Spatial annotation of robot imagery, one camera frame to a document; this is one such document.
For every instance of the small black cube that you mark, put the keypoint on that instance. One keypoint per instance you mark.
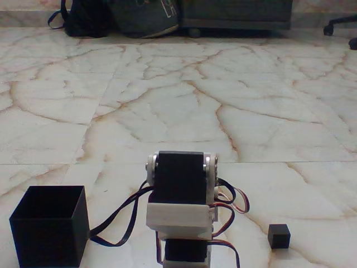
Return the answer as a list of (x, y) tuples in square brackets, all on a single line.
[(279, 236)]

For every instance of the black box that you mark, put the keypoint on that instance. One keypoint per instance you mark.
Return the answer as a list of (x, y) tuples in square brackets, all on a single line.
[(44, 243)]

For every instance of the grey bag white trim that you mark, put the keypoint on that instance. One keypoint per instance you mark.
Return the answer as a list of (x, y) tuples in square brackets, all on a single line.
[(145, 19)]

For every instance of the dark cabinet on casters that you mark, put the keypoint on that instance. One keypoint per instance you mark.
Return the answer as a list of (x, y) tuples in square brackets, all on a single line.
[(237, 12)]

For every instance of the black backpack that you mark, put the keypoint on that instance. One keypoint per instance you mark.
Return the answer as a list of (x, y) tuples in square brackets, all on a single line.
[(86, 19)]

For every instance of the black office chair base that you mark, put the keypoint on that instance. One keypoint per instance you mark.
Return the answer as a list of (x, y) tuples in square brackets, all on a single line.
[(338, 21)]

